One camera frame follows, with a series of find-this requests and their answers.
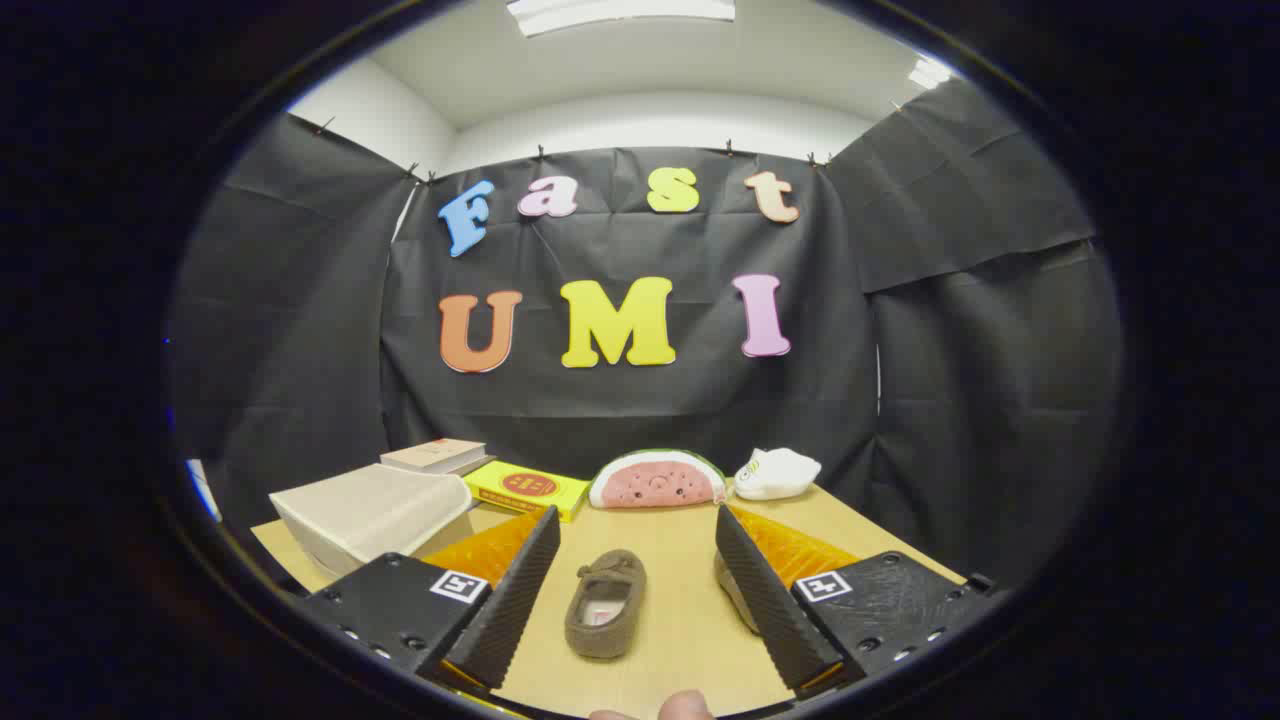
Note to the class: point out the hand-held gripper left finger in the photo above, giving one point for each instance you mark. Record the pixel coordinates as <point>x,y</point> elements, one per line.
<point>510,610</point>

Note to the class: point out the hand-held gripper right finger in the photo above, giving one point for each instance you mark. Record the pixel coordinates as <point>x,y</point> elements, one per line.
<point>775,615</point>

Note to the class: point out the brown fuzzy shoe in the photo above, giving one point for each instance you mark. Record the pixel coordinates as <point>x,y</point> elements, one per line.
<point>612,570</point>
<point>728,587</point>

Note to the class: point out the cream storage box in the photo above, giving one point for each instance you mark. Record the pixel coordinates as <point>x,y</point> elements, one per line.
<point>370,510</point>

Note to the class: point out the yellow book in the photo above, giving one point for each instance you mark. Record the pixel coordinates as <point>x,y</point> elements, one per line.
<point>525,487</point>

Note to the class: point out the white plush toy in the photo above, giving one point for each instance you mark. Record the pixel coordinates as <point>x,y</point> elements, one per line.
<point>780,475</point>

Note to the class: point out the beige book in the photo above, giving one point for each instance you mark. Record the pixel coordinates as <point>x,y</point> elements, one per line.
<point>435,455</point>

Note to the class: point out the watermelon slice plush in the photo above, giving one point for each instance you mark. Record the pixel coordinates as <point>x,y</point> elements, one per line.
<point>655,482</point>

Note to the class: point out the row of small black clips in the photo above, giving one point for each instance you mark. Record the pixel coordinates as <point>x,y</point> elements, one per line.
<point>540,153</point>

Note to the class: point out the small ceiling light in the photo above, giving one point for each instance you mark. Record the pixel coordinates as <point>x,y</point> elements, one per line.
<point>928,73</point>

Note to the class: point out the long ceiling light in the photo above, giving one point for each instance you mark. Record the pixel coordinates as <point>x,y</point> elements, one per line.
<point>620,12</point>

